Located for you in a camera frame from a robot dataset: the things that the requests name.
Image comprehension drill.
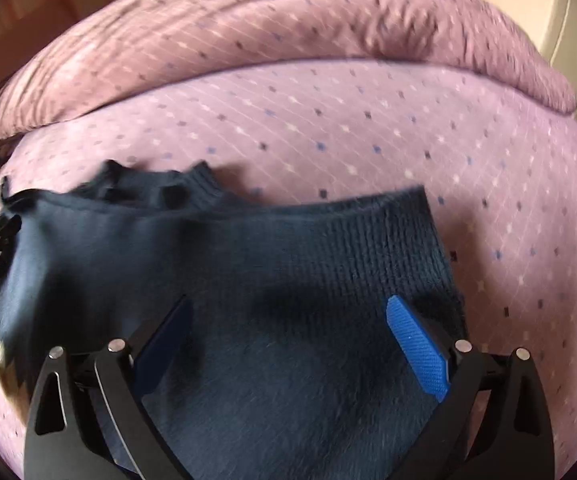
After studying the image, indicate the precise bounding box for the navy patterned knit sweater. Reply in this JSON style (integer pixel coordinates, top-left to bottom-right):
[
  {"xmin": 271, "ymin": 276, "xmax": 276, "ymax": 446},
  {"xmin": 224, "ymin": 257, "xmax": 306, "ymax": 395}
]
[{"xmin": 0, "ymin": 160, "xmax": 470, "ymax": 480}]

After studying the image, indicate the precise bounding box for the cream wardrobe with flower decals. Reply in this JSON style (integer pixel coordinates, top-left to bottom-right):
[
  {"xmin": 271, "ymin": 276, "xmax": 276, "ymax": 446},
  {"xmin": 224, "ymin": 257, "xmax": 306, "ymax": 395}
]
[{"xmin": 468, "ymin": 0, "xmax": 577, "ymax": 126}]

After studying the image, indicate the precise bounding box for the bed with purple dotted sheet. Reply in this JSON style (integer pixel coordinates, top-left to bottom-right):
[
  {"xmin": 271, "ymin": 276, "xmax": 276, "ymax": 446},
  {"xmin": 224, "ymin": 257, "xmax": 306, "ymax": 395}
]
[{"xmin": 0, "ymin": 55, "xmax": 577, "ymax": 480}]

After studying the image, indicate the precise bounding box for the purple dotted duvet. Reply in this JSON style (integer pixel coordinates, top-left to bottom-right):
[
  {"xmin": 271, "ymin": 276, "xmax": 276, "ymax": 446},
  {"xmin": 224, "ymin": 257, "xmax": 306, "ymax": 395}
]
[{"xmin": 0, "ymin": 0, "xmax": 577, "ymax": 142}]

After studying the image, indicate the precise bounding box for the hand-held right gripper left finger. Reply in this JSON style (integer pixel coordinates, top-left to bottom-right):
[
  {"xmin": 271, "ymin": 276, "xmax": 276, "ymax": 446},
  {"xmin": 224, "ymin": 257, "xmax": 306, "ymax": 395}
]
[{"xmin": 24, "ymin": 295, "xmax": 195, "ymax": 480}]

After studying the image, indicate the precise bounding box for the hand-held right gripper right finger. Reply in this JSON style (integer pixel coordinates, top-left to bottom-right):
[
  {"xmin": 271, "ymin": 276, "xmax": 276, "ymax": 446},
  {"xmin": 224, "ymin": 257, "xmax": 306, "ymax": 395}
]
[{"xmin": 385, "ymin": 295, "xmax": 555, "ymax": 480}]

